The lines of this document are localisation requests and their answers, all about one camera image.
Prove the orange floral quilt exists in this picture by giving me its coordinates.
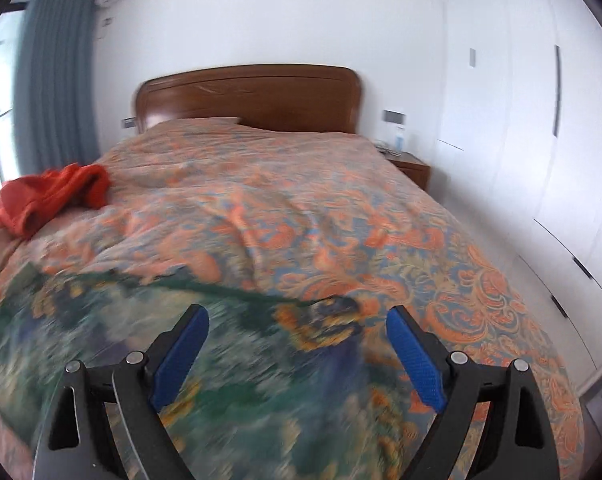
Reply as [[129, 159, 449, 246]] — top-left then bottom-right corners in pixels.
[[0, 117, 585, 480]]

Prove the white wardrobe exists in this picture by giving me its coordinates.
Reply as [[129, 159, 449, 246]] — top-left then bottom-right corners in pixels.
[[433, 0, 602, 378]]

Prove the orange fleece garment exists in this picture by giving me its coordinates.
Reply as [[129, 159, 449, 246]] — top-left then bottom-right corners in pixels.
[[0, 162, 113, 241]]

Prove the blue-grey curtain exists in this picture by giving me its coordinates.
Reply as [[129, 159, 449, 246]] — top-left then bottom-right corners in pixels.
[[12, 0, 102, 177]]

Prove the green printed jacket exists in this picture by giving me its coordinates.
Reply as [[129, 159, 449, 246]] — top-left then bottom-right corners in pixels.
[[0, 266, 464, 480]]

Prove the wooden headboard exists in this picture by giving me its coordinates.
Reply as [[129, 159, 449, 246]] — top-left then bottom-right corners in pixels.
[[133, 63, 365, 136]]

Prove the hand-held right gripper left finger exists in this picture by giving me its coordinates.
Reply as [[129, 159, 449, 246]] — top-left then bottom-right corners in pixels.
[[31, 304, 211, 480]]

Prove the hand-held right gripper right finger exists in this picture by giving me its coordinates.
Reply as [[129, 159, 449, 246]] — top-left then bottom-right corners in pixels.
[[385, 305, 562, 480]]

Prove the wooden nightstand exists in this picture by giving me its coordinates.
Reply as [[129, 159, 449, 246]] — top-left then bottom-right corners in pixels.
[[381, 150, 432, 192]]

